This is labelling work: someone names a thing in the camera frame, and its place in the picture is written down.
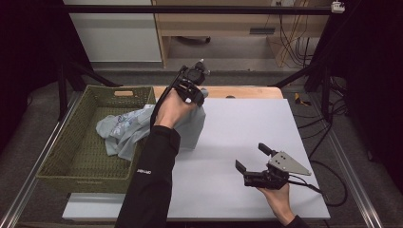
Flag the black floor cables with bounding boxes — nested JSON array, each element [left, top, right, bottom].
[[297, 75, 350, 160]]

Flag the right hand-held gripper black cable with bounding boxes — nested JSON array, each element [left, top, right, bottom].
[[287, 159, 349, 208]]

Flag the left hand-held gripper black cable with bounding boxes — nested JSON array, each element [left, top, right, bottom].
[[149, 65, 188, 129]]

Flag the aluminium frame rail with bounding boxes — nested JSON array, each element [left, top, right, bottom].
[[309, 93, 385, 228], [0, 90, 82, 228]]

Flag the light grey-blue garment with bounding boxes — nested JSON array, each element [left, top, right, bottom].
[[95, 87, 210, 162]]

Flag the person's left hand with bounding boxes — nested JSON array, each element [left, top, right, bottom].
[[153, 88, 198, 130]]

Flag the green woven basket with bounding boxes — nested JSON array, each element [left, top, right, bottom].
[[35, 84, 158, 195]]

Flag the bundle of hanging cables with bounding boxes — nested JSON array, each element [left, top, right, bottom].
[[277, 13, 316, 68]]

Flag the small white device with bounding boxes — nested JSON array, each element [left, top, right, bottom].
[[330, 1, 346, 14]]

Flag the white board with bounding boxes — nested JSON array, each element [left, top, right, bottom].
[[62, 97, 332, 221]]

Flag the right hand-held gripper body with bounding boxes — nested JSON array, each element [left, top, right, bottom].
[[243, 150, 313, 191]]

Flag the wooden table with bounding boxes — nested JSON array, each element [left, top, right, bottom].
[[151, 85, 284, 100]]

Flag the black overhead frame bar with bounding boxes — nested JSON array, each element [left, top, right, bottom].
[[62, 4, 335, 15]]

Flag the hand-held gripper black cable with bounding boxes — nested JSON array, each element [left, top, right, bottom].
[[287, 159, 349, 208], [149, 65, 188, 129]]

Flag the black metal stand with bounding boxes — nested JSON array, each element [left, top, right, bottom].
[[57, 59, 124, 122], [268, 62, 335, 124]]

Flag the yellow and black tape piece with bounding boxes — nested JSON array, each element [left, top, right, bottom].
[[294, 92, 312, 107]]

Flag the wooden desk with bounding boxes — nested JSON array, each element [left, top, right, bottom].
[[151, 0, 331, 69]]

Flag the person's right hand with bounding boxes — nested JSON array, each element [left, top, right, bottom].
[[256, 182, 297, 227]]

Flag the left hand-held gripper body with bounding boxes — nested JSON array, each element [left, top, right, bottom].
[[172, 59, 211, 97]]

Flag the white cabinet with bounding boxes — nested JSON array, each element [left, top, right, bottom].
[[62, 0, 163, 63]]

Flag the black curtain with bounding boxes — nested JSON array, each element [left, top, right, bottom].
[[0, 0, 93, 153], [313, 0, 403, 186]]

